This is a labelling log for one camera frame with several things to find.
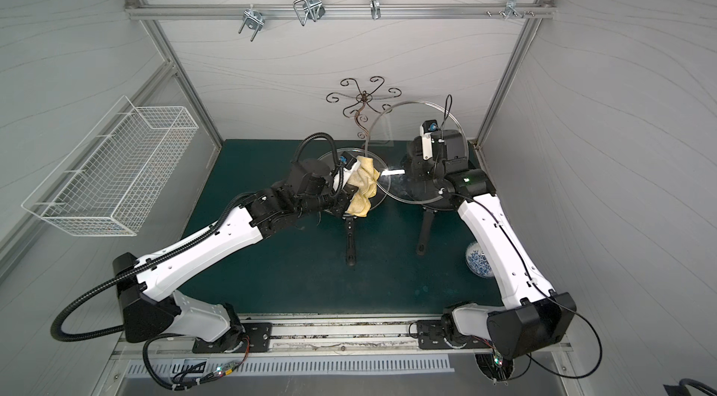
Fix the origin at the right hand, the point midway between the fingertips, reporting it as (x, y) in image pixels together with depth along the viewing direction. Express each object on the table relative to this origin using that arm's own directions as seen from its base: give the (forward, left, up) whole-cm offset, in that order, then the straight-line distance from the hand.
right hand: (425, 154), depth 75 cm
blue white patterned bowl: (-17, -19, -30) cm, 40 cm away
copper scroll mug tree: (+24, +19, -3) cm, 31 cm away
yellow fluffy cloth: (-11, +16, +4) cm, 20 cm away
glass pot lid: (+28, +9, -21) cm, 36 cm away
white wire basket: (-14, +80, +2) cm, 81 cm away
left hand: (-11, +19, -1) cm, 22 cm away
